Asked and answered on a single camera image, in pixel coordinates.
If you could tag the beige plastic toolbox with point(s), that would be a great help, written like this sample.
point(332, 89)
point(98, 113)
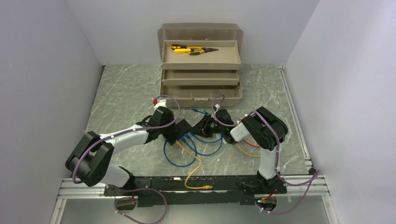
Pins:
point(194, 81)

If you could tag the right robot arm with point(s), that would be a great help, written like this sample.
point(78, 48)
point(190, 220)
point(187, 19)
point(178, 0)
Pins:
point(266, 128)

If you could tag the aluminium frame rail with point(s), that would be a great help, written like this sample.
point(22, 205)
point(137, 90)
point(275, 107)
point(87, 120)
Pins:
point(152, 144)

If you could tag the yellow black screwdriver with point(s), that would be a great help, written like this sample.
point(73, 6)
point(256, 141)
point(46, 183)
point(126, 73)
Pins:
point(178, 46)

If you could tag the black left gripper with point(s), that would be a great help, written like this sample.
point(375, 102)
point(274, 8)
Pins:
point(171, 119)

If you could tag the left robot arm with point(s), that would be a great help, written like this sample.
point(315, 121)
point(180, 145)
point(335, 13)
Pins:
point(89, 162)

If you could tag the black network switch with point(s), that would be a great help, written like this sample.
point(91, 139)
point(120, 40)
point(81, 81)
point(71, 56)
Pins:
point(176, 131)

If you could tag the blue ethernet cable long loop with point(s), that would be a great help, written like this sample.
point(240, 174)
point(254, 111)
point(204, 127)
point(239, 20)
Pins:
point(176, 156)

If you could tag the yellow black pliers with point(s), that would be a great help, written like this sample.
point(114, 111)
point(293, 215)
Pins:
point(194, 51)

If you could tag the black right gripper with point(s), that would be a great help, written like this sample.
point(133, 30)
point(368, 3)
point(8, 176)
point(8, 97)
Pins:
point(201, 128)

